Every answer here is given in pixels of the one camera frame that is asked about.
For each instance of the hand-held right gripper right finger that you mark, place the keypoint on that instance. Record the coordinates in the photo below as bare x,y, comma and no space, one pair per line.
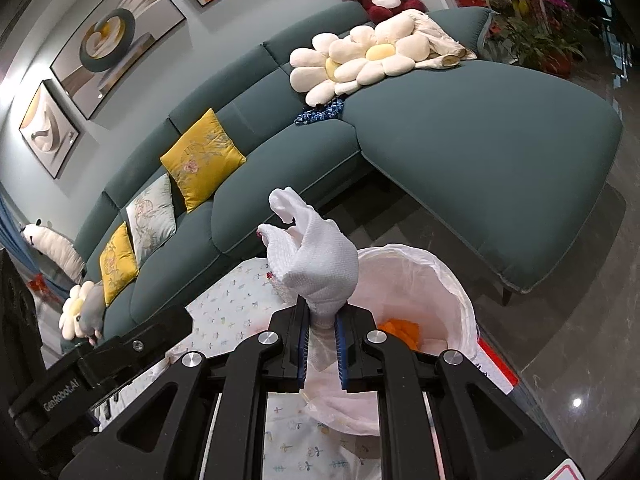
341,355

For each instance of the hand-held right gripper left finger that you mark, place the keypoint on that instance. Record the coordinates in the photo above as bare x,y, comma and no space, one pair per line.
302,350

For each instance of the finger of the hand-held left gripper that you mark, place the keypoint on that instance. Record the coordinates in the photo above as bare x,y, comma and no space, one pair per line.
140,340

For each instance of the orange plastic bag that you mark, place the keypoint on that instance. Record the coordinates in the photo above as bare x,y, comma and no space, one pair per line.
400,332

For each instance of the white tissue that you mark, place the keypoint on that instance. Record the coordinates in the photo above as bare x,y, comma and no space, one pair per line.
320,260

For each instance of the white-lined trash bin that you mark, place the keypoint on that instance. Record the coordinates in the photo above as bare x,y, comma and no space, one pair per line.
435,285

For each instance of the grey plush toy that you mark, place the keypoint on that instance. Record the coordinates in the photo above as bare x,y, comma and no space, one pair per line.
94,315

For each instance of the white flower shaped cushion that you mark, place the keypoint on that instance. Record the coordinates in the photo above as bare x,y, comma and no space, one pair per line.
325,67
395,45
72,312

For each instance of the yellow embroidered cushion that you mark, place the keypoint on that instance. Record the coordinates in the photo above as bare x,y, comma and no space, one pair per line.
202,160
119,265

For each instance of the red bow curtain tieback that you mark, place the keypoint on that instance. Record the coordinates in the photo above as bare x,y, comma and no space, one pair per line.
39,284

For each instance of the grey floral cushion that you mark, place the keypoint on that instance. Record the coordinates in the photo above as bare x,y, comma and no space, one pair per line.
152,220

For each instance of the white panda plush toy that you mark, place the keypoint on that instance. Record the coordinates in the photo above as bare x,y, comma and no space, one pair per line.
55,250

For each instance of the white red paper sheet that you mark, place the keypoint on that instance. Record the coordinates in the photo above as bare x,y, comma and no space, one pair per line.
495,365

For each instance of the blue curtain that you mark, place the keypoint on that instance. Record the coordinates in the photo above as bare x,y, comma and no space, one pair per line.
12,230

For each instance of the teal sectional sofa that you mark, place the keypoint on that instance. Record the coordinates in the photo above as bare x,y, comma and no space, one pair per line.
475,170

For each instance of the blue patterned cloth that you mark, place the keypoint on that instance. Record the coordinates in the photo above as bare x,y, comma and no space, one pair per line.
320,112

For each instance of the beige quilted blanket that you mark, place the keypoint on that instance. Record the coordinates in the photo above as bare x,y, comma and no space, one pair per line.
445,40

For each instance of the potted green plant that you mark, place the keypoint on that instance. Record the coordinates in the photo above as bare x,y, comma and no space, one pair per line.
540,40

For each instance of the small framed wall picture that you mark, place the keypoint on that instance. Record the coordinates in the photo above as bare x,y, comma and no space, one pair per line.
47,130

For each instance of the large framed wall picture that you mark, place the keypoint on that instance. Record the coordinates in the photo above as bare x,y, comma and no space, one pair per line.
115,45

